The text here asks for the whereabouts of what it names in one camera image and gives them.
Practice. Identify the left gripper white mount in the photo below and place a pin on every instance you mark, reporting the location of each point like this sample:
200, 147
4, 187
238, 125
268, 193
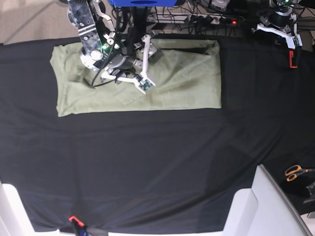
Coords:
281, 22

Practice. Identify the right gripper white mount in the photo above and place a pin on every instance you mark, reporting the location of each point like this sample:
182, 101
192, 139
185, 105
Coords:
132, 69

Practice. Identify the olive green T-shirt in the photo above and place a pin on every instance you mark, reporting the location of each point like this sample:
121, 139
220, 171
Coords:
186, 73

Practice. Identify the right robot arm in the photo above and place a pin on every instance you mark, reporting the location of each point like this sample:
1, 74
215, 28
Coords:
101, 38

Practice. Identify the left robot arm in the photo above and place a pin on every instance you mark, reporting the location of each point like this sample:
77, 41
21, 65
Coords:
281, 4

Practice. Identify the red black clamp right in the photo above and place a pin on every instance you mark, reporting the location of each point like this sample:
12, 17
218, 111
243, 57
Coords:
294, 57

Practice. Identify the red black clamp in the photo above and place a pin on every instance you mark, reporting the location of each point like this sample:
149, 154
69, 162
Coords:
80, 229
294, 57

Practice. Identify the white power strip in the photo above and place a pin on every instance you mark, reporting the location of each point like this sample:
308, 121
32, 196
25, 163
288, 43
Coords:
185, 18

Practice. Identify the blue plastic bin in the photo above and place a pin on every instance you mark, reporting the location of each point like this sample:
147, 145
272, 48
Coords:
143, 3

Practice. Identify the black table cloth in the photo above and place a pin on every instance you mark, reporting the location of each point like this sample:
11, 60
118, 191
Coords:
157, 172

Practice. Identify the red black clamp bottom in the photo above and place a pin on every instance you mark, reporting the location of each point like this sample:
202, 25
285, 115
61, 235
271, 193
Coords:
80, 229

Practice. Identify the orange handled scissors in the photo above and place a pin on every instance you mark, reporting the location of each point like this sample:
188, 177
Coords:
295, 171

